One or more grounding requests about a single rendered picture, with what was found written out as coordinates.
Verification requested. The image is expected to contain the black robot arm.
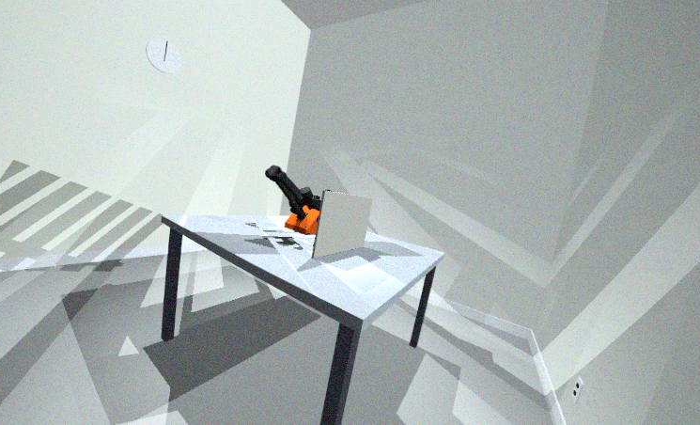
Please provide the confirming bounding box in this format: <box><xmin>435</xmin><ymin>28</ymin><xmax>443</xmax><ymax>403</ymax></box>
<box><xmin>265</xmin><ymin>165</ymin><xmax>321</xmax><ymax>220</ymax></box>

